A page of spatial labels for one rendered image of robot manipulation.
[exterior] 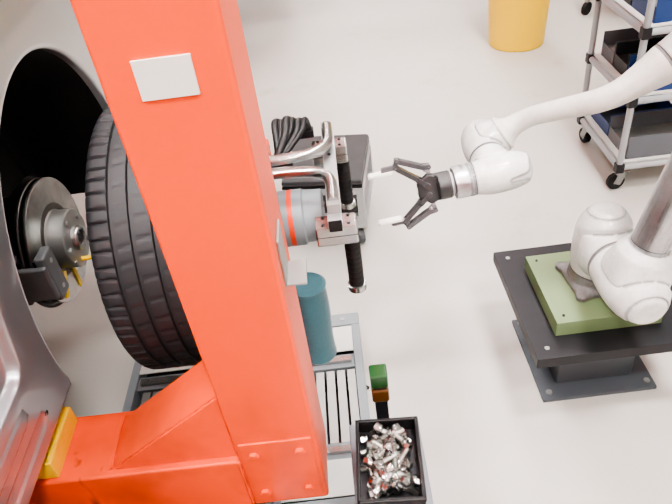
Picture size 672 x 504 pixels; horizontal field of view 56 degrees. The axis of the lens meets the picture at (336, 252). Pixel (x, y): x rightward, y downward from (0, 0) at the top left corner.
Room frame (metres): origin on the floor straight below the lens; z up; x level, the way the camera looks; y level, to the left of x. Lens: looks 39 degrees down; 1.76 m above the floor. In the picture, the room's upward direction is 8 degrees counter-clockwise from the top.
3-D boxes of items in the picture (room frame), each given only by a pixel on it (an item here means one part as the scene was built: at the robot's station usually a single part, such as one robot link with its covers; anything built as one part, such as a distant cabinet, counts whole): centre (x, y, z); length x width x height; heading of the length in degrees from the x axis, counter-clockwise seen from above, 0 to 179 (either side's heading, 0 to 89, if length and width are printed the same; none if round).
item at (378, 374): (0.92, -0.05, 0.64); 0.04 x 0.04 x 0.04; 88
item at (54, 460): (0.82, 0.67, 0.70); 0.14 x 0.14 x 0.05; 88
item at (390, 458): (0.76, -0.05, 0.51); 0.20 x 0.14 x 0.13; 175
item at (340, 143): (1.45, -0.02, 0.93); 0.09 x 0.05 x 0.05; 88
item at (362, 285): (1.11, -0.04, 0.83); 0.04 x 0.04 x 0.16
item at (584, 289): (1.44, -0.79, 0.38); 0.22 x 0.18 x 0.06; 3
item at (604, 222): (1.41, -0.79, 0.52); 0.18 x 0.16 x 0.22; 179
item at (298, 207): (1.28, 0.12, 0.85); 0.21 x 0.14 x 0.14; 88
